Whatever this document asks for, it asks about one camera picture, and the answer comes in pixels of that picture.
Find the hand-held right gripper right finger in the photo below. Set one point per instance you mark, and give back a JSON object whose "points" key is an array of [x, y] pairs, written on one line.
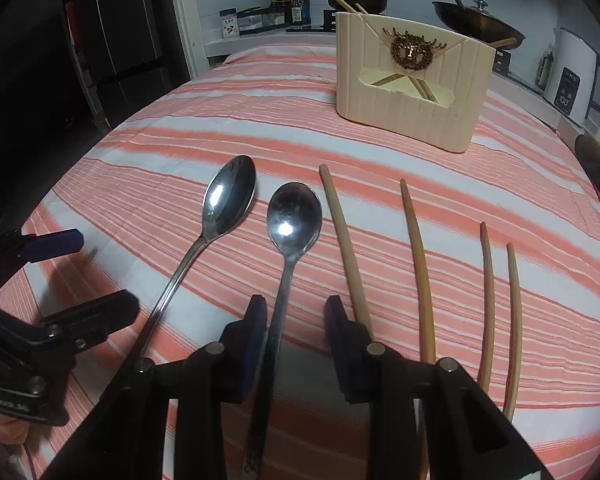
{"points": [[337, 340]]}

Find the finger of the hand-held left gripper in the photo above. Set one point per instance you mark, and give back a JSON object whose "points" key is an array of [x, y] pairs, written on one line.
{"points": [[55, 245], [95, 317]]}

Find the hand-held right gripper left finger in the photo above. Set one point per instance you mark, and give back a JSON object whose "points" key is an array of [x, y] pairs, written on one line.
{"points": [[252, 340]]}

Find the metal spoon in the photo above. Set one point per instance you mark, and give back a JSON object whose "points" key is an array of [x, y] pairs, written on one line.
{"points": [[227, 195], [295, 220]]}

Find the cream utensil holder box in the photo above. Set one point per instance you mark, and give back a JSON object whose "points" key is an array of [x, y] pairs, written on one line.
{"points": [[430, 120]]}

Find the pink white striped tablecloth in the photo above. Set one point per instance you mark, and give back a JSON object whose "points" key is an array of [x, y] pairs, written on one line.
{"points": [[130, 160]]}

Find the dark grey refrigerator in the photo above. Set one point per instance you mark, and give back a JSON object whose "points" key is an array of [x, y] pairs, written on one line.
{"points": [[125, 35]]}

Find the row of spice jars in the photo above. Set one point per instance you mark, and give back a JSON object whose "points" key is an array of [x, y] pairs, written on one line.
{"points": [[250, 21]]}

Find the dark sauce bottle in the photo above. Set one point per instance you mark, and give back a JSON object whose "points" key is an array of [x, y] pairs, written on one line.
{"points": [[296, 10]]}

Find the blue bottle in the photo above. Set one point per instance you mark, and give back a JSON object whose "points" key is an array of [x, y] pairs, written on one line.
{"points": [[305, 7]]}

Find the dark metal wok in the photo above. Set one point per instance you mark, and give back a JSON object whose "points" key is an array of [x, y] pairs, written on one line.
{"points": [[480, 25]]}

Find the white electric kettle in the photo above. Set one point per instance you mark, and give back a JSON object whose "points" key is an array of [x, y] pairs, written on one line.
{"points": [[570, 80]]}

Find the glass wok lid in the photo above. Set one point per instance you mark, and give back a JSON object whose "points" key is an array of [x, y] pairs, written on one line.
{"points": [[480, 10]]}

